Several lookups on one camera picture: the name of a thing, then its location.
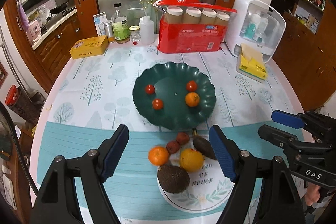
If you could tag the red cherry tomato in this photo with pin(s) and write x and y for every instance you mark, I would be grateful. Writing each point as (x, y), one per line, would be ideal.
(150, 89)
(191, 86)
(157, 104)

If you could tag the white cosmetic storage box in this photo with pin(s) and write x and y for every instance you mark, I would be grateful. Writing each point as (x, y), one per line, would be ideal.
(254, 27)

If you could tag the blue and white carton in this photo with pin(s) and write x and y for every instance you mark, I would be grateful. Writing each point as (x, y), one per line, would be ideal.
(99, 23)

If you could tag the red lid trash bin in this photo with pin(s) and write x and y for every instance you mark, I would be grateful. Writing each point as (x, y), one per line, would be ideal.
(19, 106)

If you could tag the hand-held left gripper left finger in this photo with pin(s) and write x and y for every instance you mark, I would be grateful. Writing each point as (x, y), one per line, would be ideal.
(115, 153)

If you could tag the dark sweet potato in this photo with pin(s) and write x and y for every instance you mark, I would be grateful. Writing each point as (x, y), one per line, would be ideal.
(203, 148)

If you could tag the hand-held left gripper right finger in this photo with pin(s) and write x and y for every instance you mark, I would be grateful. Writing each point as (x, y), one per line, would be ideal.
(223, 153)

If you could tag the black frying pan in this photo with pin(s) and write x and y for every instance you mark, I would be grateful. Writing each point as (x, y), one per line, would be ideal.
(60, 8)

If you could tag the person's right hand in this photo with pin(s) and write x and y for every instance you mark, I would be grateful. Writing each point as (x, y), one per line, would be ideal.
(313, 195)

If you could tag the bright orange mandarin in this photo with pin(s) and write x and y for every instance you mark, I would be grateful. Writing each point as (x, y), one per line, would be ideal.
(158, 155)

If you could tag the red lychee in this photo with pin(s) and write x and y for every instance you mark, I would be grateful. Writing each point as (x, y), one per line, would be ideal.
(182, 138)
(173, 146)

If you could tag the white squeeze bottle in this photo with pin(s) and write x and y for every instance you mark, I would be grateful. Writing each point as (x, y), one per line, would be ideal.
(146, 31)

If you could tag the yellow tissue pack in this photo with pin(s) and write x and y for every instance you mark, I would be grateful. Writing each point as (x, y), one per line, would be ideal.
(253, 66)

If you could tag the dark green scalloped plate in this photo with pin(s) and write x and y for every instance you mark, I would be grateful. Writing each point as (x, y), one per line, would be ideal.
(173, 111)

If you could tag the dark brown avocado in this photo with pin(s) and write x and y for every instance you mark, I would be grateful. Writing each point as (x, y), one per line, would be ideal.
(173, 178)

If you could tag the small orange tangerine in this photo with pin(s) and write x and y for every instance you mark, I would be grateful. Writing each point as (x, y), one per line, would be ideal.
(193, 99)

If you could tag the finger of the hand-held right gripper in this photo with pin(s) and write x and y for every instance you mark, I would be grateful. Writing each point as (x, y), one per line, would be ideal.
(286, 119)
(273, 134)

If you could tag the pink kitchen appliance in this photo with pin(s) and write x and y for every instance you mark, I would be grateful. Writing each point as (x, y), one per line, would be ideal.
(35, 33)

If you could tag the small metal can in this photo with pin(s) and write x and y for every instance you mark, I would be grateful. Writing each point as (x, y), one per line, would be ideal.
(108, 31)

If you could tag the wooden kitchen cabinet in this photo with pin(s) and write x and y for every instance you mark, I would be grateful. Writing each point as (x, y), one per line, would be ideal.
(60, 43)

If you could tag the yellow tin box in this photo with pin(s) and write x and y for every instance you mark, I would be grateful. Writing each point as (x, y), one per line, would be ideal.
(89, 47)

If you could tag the large yellow orange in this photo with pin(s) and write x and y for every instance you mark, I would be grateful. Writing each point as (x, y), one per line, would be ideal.
(191, 159)

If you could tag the small yellow lid jar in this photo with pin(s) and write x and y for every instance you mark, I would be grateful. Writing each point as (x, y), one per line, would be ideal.
(134, 33)

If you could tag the red paper cup package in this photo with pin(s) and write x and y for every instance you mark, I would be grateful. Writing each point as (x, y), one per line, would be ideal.
(191, 37)

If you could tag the green label glass bottle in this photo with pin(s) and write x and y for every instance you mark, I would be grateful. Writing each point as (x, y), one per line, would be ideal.
(120, 27)

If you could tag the purple hanging cloth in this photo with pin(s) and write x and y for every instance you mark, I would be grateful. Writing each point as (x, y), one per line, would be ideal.
(23, 15)

